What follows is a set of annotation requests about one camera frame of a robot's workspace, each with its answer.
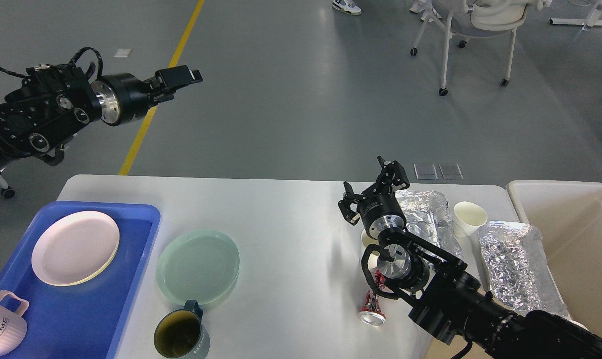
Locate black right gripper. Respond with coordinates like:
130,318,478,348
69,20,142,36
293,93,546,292
338,156,410,239

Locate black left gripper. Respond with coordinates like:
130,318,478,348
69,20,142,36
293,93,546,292
91,65,203,126

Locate light green plate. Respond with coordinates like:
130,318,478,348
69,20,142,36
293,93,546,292
156,230,240,307

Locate teal mug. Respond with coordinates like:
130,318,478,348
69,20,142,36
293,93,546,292
153,300,210,359

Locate white paper cup under arm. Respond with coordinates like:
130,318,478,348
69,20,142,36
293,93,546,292
361,230,379,274

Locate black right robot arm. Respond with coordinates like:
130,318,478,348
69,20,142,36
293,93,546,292
338,157,602,359

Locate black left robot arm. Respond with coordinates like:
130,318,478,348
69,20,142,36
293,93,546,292
0,47,203,172

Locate floor socket cover left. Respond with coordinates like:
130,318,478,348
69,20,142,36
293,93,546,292
413,163,439,181

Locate floor socket cover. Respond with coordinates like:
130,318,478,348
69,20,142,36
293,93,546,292
413,163,439,181
439,163,464,181

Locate floor socket cover right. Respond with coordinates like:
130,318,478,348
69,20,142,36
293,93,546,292
439,163,464,181

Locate white paper cup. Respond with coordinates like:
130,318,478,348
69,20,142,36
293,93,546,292
451,201,488,238

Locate crushed red soda can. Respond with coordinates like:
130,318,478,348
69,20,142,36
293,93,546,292
358,289,387,327

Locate crumpled aluminium foil tray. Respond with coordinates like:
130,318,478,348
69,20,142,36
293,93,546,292
476,221,570,319

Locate pink plate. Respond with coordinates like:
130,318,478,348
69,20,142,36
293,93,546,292
31,211,120,287

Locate white sneaker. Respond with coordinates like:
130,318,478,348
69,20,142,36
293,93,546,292
331,0,362,16

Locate white office chair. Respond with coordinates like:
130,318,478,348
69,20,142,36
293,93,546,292
410,0,552,96

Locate beige plastic bin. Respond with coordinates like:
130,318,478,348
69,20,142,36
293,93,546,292
507,181,602,337

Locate blue plastic tray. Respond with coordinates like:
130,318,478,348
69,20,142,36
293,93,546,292
0,201,160,359

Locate pink HOME mug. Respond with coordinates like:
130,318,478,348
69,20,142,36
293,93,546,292
0,290,30,356

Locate white frame base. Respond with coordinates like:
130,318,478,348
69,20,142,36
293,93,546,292
549,0,602,30

